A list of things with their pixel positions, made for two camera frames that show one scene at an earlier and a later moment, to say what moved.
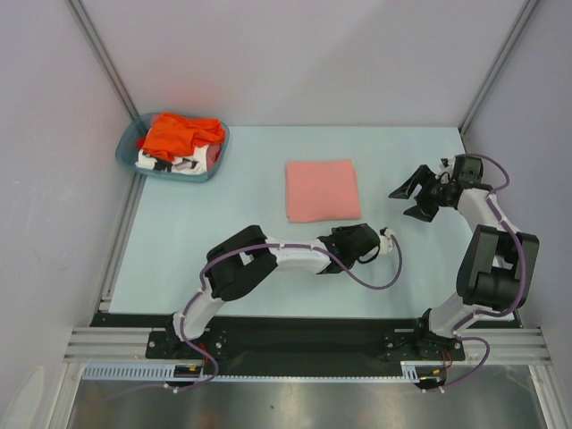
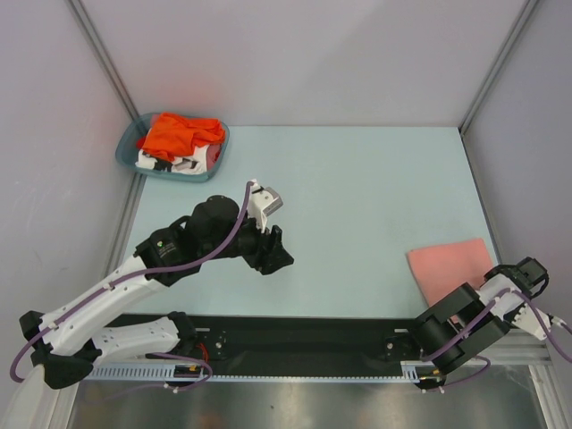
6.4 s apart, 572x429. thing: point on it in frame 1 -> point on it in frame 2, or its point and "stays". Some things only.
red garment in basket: x=213 y=155 stays
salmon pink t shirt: x=322 y=190 -> x=441 y=269
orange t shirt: x=176 y=138 stays
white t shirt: x=195 y=164 stays
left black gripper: x=339 y=231 -> x=268 y=254
